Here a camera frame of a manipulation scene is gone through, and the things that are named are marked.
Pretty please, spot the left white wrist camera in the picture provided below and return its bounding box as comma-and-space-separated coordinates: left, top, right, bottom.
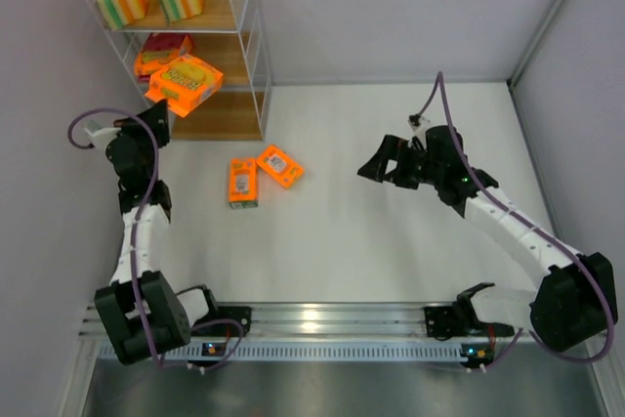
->
83, 120, 120, 151

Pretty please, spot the aluminium mounting rail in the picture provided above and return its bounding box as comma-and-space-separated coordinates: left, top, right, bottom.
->
80, 302, 606, 338

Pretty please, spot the white wire wooden shelf unit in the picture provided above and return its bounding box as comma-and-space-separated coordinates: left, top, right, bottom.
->
86, 0, 272, 141

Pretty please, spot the grey slotted cable duct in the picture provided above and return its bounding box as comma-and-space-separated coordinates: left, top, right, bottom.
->
165, 341, 492, 363

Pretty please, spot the yellow smiley sponge orange box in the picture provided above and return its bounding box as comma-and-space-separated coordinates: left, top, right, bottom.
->
145, 54, 224, 118

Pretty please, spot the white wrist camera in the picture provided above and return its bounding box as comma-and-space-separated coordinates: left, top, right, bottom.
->
83, 120, 120, 151
408, 113, 431, 135

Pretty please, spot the orange box with barcode label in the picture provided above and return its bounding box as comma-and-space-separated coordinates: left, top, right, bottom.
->
256, 145, 305, 188

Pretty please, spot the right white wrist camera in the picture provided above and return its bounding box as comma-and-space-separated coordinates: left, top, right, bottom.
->
408, 113, 431, 135

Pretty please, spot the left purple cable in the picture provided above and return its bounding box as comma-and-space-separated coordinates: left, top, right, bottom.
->
66, 107, 245, 370

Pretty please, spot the slim orange sponge box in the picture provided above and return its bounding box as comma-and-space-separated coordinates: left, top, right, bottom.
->
228, 158, 259, 209

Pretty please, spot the pink sponge orange box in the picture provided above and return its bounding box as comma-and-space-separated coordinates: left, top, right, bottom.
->
134, 32, 193, 82

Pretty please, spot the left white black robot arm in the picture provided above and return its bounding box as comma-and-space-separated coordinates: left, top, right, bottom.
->
95, 101, 219, 365

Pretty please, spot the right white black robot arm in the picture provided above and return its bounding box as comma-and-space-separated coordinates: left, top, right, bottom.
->
357, 126, 618, 353

